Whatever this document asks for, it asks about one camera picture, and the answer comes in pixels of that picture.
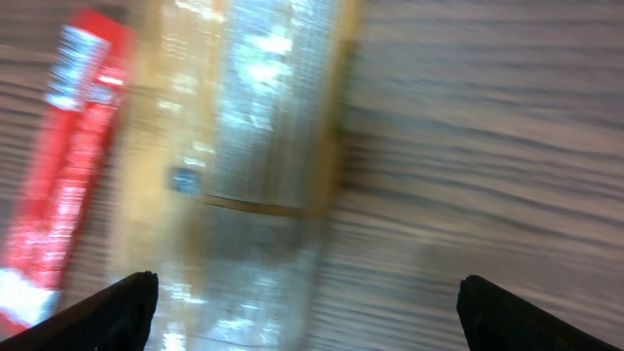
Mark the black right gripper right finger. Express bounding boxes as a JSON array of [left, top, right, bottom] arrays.
[[456, 275, 620, 351]]

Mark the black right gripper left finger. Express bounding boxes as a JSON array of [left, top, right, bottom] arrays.
[[1, 271, 159, 351]]

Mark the long orange noodle packet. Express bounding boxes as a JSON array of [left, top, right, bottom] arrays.
[[109, 0, 360, 350]]

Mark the thin red stick sachet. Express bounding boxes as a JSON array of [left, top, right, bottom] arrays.
[[1, 9, 132, 336]]

